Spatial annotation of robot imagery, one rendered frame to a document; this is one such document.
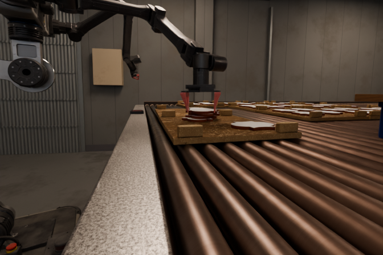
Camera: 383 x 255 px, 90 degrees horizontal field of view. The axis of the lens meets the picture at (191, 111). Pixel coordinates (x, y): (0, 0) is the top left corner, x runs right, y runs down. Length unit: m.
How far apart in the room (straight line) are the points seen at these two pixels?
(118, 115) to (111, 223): 3.45
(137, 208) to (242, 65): 3.71
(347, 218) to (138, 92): 3.44
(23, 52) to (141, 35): 2.58
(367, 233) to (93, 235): 0.24
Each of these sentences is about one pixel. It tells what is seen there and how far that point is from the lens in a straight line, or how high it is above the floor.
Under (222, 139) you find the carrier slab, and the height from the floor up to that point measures 0.93.
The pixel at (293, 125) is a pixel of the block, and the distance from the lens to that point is 0.58.
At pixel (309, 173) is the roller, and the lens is 0.35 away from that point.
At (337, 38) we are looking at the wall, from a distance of 5.06.
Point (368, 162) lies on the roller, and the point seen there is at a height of 0.92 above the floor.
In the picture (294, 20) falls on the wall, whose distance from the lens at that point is 4.54.
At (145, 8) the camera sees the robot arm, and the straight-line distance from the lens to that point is 1.11.
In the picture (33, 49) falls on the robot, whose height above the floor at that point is 1.25.
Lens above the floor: 1.04
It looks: 5 degrees down
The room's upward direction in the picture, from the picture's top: 1 degrees clockwise
